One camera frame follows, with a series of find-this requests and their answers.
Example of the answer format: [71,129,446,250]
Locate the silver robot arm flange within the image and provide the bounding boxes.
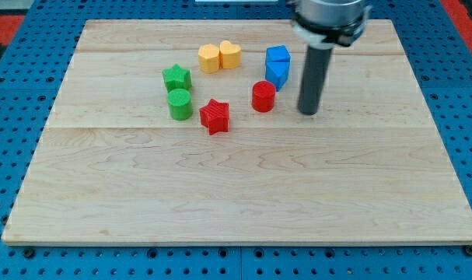
[292,0,372,50]

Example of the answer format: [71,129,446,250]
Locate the yellow heart block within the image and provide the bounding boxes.
[219,40,242,69]

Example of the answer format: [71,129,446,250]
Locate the blue cube block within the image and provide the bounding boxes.
[265,45,291,62]

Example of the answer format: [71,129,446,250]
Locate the red star block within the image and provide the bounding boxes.
[199,99,229,135]

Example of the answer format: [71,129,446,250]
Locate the red cylinder block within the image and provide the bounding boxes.
[252,80,276,113]

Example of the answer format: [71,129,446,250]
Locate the green cylinder block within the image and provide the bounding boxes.
[167,89,193,121]

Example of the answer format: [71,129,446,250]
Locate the light wooden board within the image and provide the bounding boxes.
[2,19,472,247]

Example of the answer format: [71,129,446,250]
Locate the blue triangular block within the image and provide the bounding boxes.
[265,61,290,91]

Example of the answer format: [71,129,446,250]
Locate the green star block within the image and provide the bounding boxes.
[162,64,192,92]

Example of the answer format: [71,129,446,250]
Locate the yellow hexagon block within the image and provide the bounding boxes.
[198,44,220,74]

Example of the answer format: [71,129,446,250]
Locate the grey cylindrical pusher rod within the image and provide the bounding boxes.
[297,47,332,115]

